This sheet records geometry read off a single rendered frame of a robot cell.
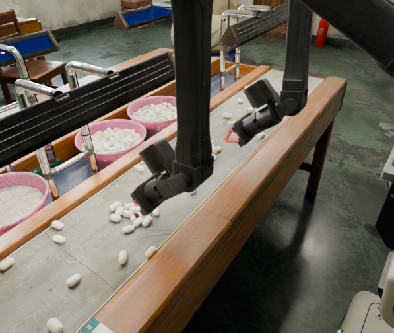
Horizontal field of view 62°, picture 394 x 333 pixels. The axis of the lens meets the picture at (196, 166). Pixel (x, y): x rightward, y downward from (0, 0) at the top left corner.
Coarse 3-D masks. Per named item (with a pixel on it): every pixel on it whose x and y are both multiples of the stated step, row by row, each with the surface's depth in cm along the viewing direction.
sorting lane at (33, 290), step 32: (224, 128) 133; (224, 160) 115; (128, 192) 101; (64, 224) 90; (96, 224) 90; (128, 224) 90; (160, 224) 90; (32, 256) 81; (64, 256) 81; (96, 256) 81; (128, 256) 81; (0, 288) 74; (32, 288) 74; (64, 288) 74; (96, 288) 74; (0, 320) 68; (32, 320) 68; (64, 320) 68
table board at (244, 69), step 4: (228, 64) 204; (232, 64) 202; (240, 64) 200; (244, 64) 199; (240, 68) 200; (244, 68) 199; (248, 68) 197; (252, 68) 196; (256, 68) 195; (228, 72) 206; (232, 72) 205; (240, 72) 202; (244, 72) 200; (248, 72) 199; (308, 76) 180; (344, 92) 173; (340, 108) 179
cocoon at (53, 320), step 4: (48, 320) 66; (52, 320) 65; (56, 320) 66; (48, 324) 65; (52, 324) 65; (56, 324) 65; (60, 324) 65; (48, 328) 65; (52, 328) 64; (56, 328) 64; (60, 328) 64; (52, 332) 64; (56, 332) 64; (60, 332) 65
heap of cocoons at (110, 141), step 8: (96, 136) 130; (104, 136) 130; (112, 136) 131; (120, 136) 130; (128, 136) 129; (136, 136) 129; (96, 144) 125; (104, 144) 126; (112, 144) 126; (120, 144) 127; (128, 144) 124; (96, 152) 122; (104, 152) 120; (104, 160) 117
